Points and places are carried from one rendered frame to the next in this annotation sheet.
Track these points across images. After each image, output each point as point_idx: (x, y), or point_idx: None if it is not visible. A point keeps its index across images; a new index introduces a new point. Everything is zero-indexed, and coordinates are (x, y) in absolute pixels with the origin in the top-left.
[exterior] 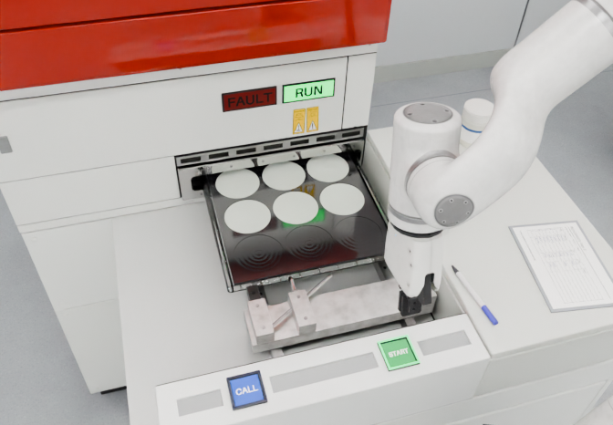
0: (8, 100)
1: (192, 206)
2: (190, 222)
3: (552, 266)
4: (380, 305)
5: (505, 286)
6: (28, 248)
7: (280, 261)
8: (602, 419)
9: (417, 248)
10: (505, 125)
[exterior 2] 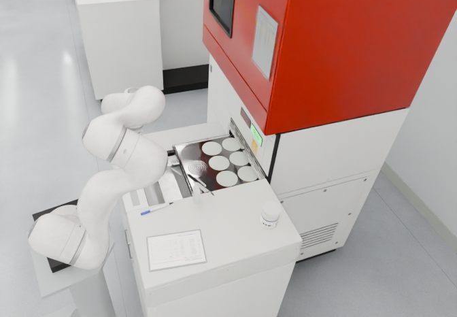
0: None
1: None
2: None
3: (173, 243)
4: (167, 192)
5: (162, 222)
6: (207, 107)
7: (187, 158)
8: (75, 217)
9: None
10: (111, 95)
